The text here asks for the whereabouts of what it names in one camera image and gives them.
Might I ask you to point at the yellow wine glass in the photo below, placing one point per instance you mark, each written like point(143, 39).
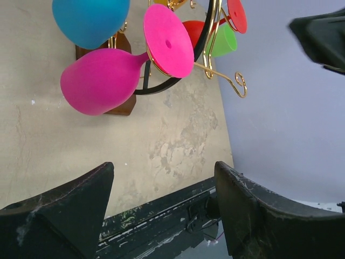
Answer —
point(166, 2)

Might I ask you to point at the aluminium table frame rail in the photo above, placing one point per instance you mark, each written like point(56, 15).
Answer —
point(165, 227)

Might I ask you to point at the green wine glass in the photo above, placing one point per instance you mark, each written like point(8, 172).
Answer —
point(225, 41)

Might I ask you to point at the red wine glass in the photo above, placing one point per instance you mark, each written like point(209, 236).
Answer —
point(236, 20)

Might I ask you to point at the pink wine glass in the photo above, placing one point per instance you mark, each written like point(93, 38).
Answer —
point(105, 78)

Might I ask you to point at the blue wine glass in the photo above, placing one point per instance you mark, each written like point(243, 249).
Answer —
point(88, 24)

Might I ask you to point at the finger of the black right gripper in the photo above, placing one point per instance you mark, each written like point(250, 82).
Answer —
point(322, 39)

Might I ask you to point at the gold black wine glass rack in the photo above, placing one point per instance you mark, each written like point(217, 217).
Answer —
point(204, 47)

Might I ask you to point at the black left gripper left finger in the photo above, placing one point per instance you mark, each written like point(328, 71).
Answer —
point(63, 222)

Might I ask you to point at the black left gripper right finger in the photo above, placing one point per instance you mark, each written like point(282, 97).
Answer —
point(259, 223)

